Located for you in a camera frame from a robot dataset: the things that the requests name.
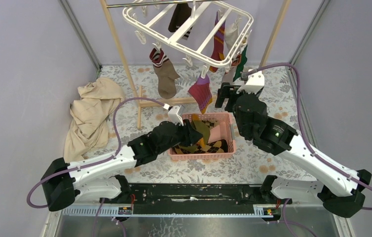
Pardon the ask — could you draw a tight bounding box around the beige green argyle sock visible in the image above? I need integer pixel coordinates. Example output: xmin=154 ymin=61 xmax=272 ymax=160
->
xmin=203 ymin=119 xmax=220 ymax=130

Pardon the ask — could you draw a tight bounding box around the pink plastic basket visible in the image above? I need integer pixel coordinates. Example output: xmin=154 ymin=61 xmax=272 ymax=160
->
xmin=167 ymin=113 xmax=237 ymax=160

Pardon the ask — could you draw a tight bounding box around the metal hanging rod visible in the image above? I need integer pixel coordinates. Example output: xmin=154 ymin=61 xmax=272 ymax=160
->
xmin=107 ymin=0 xmax=193 ymax=8

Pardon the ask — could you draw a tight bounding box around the white clip hanger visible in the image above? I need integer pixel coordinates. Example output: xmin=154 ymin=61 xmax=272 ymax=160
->
xmin=122 ymin=0 xmax=254 ymax=71

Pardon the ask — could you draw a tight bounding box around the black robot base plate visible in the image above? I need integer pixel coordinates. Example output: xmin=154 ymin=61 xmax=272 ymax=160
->
xmin=100 ymin=175 xmax=285 ymax=218

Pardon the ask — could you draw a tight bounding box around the dark brown tan argyle sock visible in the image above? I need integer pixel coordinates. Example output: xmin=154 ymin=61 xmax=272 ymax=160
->
xmin=171 ymin=139 xmax=228 ymax=155

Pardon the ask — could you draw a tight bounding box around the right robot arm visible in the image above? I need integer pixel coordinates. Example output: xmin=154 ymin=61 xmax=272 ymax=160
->
xmin=215 ymin=82 xmax=372 ymax=218

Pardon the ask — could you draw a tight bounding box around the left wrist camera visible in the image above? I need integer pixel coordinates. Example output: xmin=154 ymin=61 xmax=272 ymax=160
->
xmin=163 ymin=104 xmax=185 ymax=126

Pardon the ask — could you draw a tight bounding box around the floral patterned mat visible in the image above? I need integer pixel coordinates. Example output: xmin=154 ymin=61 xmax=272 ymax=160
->
xmin=83 ymin=65 xmax=314 ymax=184

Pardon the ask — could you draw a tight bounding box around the beige cloth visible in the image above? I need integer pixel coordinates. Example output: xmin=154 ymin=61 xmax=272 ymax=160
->
xmin=64 ymin=77 xmax=125 ymax=162

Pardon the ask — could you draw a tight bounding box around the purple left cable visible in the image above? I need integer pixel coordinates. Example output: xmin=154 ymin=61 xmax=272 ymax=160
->
xmin=26 ymin=97 xmax=167 ymax=209

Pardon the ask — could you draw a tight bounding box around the magenta purple-cuff sock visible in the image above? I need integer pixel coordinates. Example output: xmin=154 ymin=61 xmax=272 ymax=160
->
xmin=188 ymin=75 xmax=213 ymax=114

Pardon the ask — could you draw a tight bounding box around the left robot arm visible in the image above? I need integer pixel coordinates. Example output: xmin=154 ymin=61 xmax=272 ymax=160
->
xmin=42 ymin=119 xmax=203 ymax=211

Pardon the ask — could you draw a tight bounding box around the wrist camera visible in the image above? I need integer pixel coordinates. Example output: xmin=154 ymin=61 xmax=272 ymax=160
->
xmin=236 ymin=70 xmax=265 ymax=95
xmin=163 ymin=104 xmax=185 ymax=126

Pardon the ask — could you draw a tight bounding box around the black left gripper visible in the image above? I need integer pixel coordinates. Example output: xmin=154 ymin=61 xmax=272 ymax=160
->
xmin=156 ymin=119 xmax=203 ymax=156

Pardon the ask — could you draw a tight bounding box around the taupe sock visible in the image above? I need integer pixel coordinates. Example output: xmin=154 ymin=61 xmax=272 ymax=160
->
xmin=149 ymin=48 xmax=180 ymax=99

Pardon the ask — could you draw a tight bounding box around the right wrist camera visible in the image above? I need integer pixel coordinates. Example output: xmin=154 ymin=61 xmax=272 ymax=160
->
xmin=236 ymin=70 xmax=265 ymax=95

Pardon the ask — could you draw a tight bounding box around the wooden drying rack frame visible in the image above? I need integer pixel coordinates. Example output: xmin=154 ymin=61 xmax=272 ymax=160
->
xmin=99 ymin=0 xmax=293 ymax=129

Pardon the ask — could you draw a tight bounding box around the olive orange striped sock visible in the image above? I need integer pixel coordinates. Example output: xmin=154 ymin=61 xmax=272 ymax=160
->
xmin=192 ymin=120 xmax=210 ymax=147

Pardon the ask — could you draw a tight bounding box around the purple cable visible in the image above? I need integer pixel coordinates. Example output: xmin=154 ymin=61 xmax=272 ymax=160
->
xmin=26 ymin=97 xmax=167 ymax=209
xmin=248 ymin=63 xmax=372 ymax=211

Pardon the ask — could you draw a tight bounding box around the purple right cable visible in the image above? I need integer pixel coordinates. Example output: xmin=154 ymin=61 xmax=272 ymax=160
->
xmin=248 ymin=63 xmax=372 ymax=211

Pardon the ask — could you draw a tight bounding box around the purple striped sock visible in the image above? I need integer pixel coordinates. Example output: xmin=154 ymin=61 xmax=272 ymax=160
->
xmin=211 ymin=22 xmax=225 ymax=61

